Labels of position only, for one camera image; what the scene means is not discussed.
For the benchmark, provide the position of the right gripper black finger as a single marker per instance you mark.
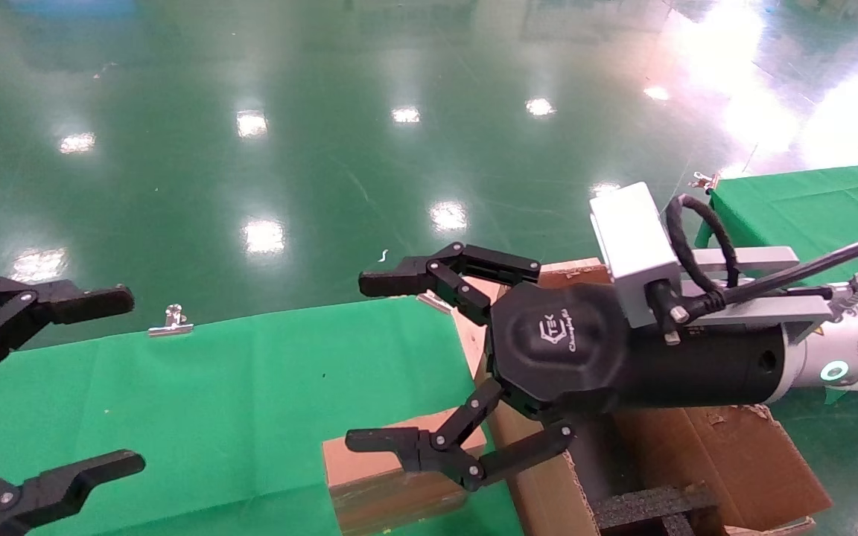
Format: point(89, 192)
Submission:
point(466, 264)
point(436, 447)

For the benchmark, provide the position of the silver binder clip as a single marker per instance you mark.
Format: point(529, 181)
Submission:
point(170, 324)
point(435, 302)
point(703, 181)

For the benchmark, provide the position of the small brown cardboard box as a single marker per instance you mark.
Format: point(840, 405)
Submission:
point(377, 495)

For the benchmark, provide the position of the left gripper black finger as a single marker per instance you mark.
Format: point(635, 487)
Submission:
point(64, 484)
point(64, 301)

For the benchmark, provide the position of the silver camera mount bracket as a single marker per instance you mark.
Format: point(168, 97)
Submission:
point(757, 309)

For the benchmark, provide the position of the large open cardboard carton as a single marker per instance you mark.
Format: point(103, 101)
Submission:
point(734, 461)

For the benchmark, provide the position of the black foam insert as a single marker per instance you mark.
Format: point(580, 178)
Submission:
point(645, 510)

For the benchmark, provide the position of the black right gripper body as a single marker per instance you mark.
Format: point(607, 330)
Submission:
point(563, 350)

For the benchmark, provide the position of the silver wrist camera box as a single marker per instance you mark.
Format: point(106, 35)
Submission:
point(634, 238)

